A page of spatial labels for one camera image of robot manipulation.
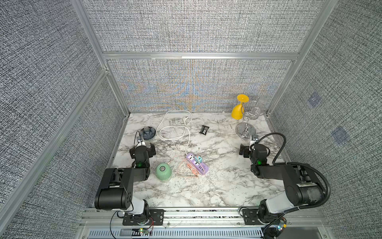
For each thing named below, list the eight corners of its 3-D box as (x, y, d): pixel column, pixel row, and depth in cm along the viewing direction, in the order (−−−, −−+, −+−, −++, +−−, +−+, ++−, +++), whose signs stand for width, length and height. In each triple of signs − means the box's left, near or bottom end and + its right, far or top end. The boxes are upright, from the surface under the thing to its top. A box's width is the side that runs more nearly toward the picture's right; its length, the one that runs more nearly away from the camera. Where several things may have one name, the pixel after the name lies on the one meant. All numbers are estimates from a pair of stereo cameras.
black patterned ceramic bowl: (140, 140, 104) (138, 137, 101) (142, 130, 110) (141, 126, 107) (154, 140, 104) (153, 137, 101) (156, 130, 110) (155, 126, 107)
